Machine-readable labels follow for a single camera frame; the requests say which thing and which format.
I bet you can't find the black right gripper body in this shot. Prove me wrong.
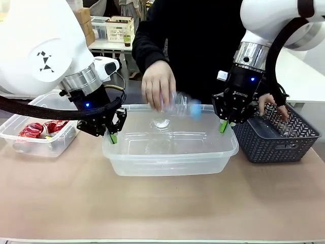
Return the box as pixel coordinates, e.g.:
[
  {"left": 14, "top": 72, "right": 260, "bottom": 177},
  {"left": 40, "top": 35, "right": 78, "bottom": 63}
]
[{"left": 222, "top": 63, "right": 265, "bottom": 113}]

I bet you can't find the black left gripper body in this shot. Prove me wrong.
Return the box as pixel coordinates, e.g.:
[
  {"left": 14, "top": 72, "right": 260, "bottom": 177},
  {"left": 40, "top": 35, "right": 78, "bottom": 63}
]
[{"left": 67, "top": 85, "right": 120, "bottom": 126}]

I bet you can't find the clear bottle with blue cap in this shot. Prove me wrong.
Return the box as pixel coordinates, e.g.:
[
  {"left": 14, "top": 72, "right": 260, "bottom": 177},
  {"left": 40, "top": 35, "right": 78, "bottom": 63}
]
[{"left": 158, "top": 90, "right": 203, "bottom": 120}]

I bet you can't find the large clear plastic bin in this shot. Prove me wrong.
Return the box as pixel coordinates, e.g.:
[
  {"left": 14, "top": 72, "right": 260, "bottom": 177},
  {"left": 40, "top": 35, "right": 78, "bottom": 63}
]
[{"left": 102, "top": 103, "right": 239, "bottom": 177}]

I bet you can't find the person's right forearm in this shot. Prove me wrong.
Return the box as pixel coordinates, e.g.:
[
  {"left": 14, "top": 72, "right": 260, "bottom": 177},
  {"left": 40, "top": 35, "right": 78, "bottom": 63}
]
[{"left": 132, "top": 30, "right": 170, "bottom": 77}]

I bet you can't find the dark woven plastic basket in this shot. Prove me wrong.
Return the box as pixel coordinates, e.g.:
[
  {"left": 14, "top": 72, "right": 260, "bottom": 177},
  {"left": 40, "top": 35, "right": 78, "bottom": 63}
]
[{"left": 232, "top": 103, "right": 321, "bottom": 164}]

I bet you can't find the person's left hand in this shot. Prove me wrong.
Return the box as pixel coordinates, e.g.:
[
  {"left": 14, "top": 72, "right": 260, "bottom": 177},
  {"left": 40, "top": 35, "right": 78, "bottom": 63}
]
[{"left": 258, "top": 93, "right": 290, "bottom": 123}]

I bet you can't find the person's right hand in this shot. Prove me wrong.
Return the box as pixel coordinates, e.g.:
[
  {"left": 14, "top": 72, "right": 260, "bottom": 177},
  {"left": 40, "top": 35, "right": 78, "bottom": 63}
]
[{"left": 141, "top": 60, "right": 177, "bottom": 113}]

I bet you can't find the crushed clear plastic bottle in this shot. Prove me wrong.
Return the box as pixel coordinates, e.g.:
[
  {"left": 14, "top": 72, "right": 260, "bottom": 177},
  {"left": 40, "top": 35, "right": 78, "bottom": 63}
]
[{"left": 253, "top": 118, "right": 293, "bottom": 139}]

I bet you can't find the clear plastic cup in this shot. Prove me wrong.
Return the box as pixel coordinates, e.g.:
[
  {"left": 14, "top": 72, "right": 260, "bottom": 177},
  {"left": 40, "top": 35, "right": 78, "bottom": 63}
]
[{"left": 151, "top": 117, "right": 170, "bottom": 129}]

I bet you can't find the small clear plastic bin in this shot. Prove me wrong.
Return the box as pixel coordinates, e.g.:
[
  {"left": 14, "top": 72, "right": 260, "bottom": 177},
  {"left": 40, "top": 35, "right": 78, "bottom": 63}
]
[{"left": 0, "top": 89, "right": 78, "bottom": 158}]

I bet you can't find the person in black sweater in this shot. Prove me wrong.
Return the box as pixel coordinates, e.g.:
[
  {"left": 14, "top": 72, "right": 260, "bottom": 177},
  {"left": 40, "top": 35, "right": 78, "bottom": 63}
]
[{"left": 131, "top": 0, "right": 248, "bottom": 108}]

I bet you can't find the white desk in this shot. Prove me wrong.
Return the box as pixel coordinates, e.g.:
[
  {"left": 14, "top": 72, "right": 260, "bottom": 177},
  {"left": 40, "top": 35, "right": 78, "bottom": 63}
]
[{"left": 276, "top": 48, "right": 325, "bottom": 105}]

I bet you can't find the white folding table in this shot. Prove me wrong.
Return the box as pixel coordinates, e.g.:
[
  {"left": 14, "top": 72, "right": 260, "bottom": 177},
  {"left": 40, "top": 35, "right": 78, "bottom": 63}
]
[{"left": 88, "top": 40, "right": 135, "bottom": 60}]

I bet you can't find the cardboard box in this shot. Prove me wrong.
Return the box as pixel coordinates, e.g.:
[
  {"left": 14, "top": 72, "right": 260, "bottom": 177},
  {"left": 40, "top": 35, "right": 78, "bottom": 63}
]
[
  {"left": 81, "top": 21, "right": 93, "bottom": 36},
  {"left": 85, "top": 32, "right": 96, "bottom": 47},
  {"left": 75, "top": 7, "right": 92, "bottom": 24}
]

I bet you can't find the clear storage container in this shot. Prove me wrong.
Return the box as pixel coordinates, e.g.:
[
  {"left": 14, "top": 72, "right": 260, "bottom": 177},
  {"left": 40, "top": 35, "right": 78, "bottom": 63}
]
[{"left": 90, "top": 15, "right": 109, "bottom": 40}]

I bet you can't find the cream plastic crate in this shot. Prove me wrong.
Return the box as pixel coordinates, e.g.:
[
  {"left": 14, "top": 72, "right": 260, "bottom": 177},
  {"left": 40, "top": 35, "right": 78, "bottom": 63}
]
[{"left": 105, "top": 15, "right": 135, "bottom": 43}]

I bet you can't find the bystander in dark trousers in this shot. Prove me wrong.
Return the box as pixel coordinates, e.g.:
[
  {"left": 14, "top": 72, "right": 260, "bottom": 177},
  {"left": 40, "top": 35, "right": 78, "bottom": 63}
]
[{"left": 88, "top": 0, "right": 120, "bottom": 17}]

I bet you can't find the bystander in light grey trousers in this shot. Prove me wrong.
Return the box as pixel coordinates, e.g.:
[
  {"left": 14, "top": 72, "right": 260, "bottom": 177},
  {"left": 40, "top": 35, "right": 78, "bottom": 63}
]
[{"left": 119, "top": 0, "right": 143, "bottom": 79}]

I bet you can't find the thin left camera cable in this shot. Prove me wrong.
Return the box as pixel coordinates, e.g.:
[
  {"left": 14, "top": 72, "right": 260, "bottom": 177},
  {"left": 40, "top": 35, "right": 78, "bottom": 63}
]
[{"left": 104, "top": 72, "right": 127, "bottom": 93}]

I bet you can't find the black sleeved right arm cable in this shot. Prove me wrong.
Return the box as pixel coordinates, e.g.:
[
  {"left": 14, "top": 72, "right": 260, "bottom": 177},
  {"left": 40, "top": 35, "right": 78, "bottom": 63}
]
[{"left": 264, "top": 16, "right": 309, "bottom": 107}]

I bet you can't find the black sleeved arm cable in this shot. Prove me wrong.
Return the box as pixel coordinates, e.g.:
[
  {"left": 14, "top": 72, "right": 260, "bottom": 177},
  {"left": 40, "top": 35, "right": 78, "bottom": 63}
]
[
  {"left": 0, "top": 88, "right": 127, "bottom": 121},
  {"left": 264, "top": 16, "right": 309, "bottom": 107}
]

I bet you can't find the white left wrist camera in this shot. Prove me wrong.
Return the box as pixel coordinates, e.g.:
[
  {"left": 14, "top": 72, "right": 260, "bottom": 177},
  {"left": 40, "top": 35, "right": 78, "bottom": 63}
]
[{"left": 94, "top": 56, "right": 120, "bottom": 82}]

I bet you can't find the black sleeved left arm cable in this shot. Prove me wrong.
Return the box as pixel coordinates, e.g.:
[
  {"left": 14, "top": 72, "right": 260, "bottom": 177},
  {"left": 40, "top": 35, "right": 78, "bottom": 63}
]
[{"left": 0, "top": 88, "right": 127, "bottom": 121}]

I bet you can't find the black velcro strap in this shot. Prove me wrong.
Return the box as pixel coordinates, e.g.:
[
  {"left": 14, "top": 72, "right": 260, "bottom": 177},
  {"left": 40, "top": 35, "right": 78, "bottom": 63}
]
[{"left": 297, "top": 0, "right": 310, "bottom": 19}]

